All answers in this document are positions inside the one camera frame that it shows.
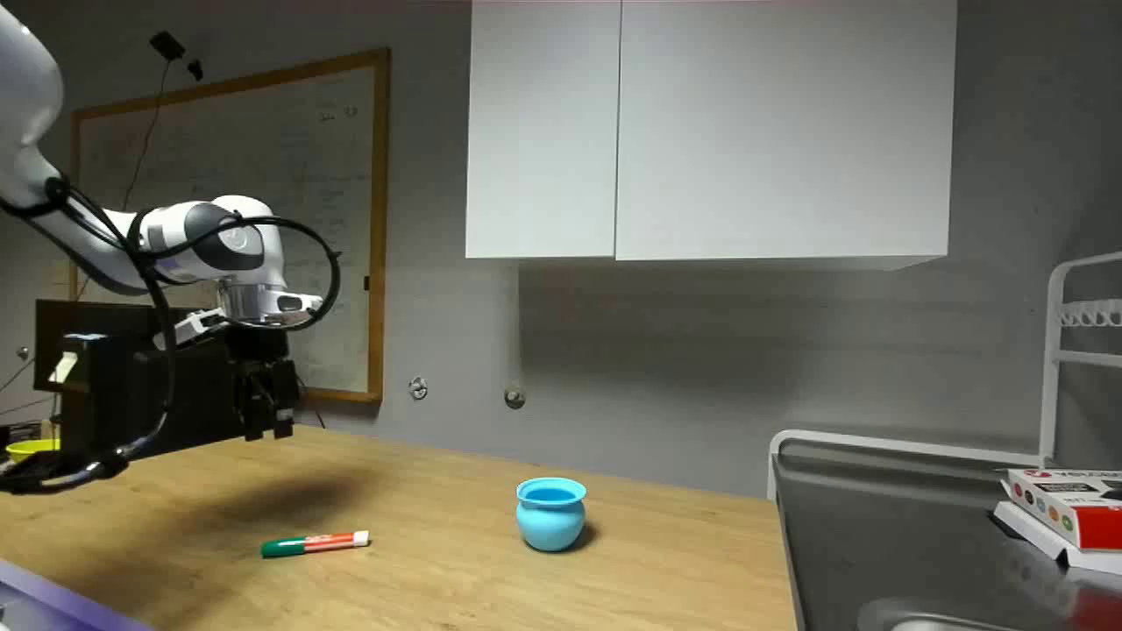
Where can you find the wood framed whiteboard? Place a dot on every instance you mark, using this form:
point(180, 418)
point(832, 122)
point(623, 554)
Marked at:
point(318, 177)

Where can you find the green capped red marker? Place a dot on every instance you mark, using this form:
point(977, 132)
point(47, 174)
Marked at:
point(313, 546)

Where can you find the white wall cabinet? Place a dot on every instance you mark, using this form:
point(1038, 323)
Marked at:
point(713, 123)

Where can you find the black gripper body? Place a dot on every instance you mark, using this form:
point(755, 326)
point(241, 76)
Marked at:
point(265, 366)

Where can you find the yellow green object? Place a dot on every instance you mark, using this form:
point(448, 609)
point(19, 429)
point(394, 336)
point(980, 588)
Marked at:
point(26, 451)

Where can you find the red and white box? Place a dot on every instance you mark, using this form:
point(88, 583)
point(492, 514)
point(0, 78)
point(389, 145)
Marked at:
point(1071, 514)

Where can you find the round metal wall knob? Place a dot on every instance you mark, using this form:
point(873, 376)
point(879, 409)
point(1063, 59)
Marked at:
point(512, 397)

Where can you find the small blue cup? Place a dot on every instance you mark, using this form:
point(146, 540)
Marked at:
point(552, 514)

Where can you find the black wall mounted camera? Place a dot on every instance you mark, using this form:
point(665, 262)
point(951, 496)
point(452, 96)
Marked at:
point(178, 49)

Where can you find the stainless steel sink counter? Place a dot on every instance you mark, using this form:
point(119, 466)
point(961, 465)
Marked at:
point(914, 548)

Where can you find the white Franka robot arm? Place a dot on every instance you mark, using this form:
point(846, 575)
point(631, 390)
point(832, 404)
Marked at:
point(194, 239)

